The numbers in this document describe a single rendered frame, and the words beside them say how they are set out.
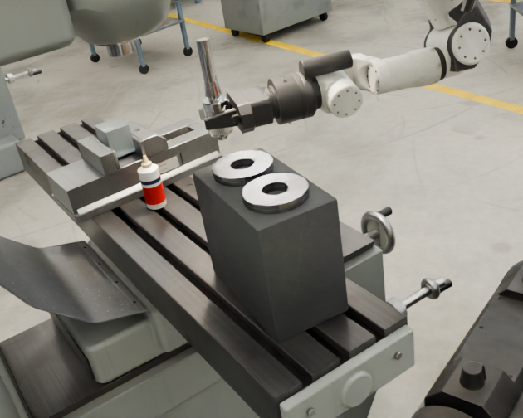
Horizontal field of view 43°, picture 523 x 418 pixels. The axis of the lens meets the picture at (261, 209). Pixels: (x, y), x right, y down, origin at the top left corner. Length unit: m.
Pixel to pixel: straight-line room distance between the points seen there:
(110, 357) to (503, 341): 0.79
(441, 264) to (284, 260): 1.87
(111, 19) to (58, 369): 0.65
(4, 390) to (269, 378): 0.45
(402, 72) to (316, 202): 0.50
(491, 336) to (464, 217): 1.54
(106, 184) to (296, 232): 0.59
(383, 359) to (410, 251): 1.86
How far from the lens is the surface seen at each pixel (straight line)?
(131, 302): 1.20
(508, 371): 1.42
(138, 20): 1.10
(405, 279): 2.62
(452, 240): 2.84
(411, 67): 1.32
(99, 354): 1.21
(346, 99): 1.24
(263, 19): 5.69
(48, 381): 1.32
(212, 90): 1.21
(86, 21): 1.08
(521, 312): 1.56
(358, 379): 0.91
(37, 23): 1.01
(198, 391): 1.35
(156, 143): 1.38
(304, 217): 0.85
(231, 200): 0.90
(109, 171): 1.35
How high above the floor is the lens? 1.58
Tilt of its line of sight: 30 degrees down
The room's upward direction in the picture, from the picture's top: 10 degrees counter-clockwise
